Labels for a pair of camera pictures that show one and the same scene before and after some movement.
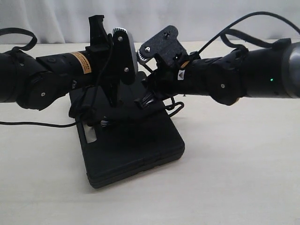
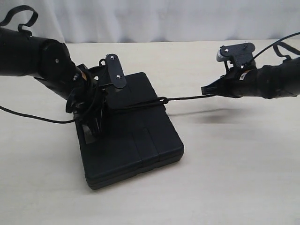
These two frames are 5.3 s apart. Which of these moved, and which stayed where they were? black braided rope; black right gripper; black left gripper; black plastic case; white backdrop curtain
Moved: black braided rope; black left gripper; black right gripper
Stayed: black plastic case; white backdrop curtain
